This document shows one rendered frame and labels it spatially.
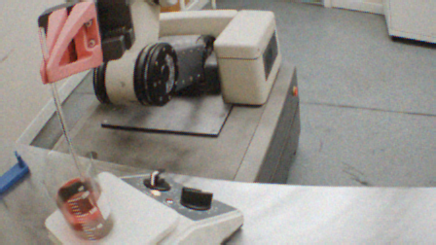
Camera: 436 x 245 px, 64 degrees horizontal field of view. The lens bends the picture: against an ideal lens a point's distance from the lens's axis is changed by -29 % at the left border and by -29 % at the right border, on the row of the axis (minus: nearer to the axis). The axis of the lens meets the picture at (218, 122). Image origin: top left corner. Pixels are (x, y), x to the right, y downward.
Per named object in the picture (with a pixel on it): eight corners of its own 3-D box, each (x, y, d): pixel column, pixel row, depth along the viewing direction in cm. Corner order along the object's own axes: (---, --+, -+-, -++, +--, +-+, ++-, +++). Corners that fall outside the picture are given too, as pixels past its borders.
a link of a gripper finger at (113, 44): (82, 27, 28) (121, -14, 36) (16, 47, 29) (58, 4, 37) (98, 107, 32) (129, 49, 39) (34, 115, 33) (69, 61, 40)
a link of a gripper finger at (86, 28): (61, 33, 28) (101, -9, 36) (2, 52, 29) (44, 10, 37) (78, 110, 32) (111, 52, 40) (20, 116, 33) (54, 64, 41)
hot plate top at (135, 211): (106, 174, 49) (104, 168, 48) (186, 220, 42) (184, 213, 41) (44, 227, 41) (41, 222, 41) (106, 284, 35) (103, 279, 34)
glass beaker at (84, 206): (108, 199, 44) (83, 133, 40) (130, 237, 39) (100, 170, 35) (59, 219, 42) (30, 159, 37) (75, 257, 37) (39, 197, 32)
